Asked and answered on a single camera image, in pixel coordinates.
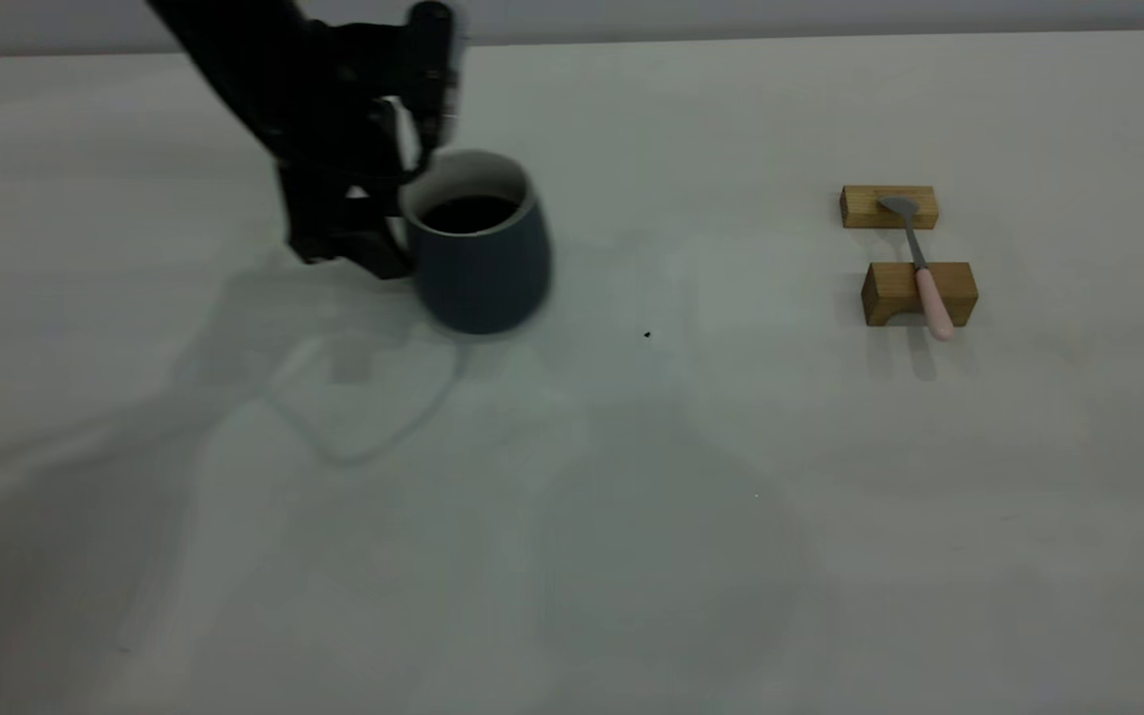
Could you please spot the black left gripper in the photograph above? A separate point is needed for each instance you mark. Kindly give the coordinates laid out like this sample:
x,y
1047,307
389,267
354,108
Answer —
x,y
344,109

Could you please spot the dark grey ceramic cup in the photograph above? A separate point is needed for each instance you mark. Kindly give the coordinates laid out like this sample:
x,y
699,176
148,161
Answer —
x,y
483,278

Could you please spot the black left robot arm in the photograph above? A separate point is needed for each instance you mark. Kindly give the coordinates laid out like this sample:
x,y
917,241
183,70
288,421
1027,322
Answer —
x,y
234,50

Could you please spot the dark coffee liquid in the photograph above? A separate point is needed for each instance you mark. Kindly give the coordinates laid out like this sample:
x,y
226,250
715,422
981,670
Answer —
x,y
470,213

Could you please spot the flat rectangular wooden block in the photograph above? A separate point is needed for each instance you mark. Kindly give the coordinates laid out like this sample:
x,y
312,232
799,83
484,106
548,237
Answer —
x,y
865,207

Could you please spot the arched wooden block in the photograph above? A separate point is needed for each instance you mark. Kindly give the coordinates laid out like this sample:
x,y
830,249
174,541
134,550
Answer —
x,y
890,288

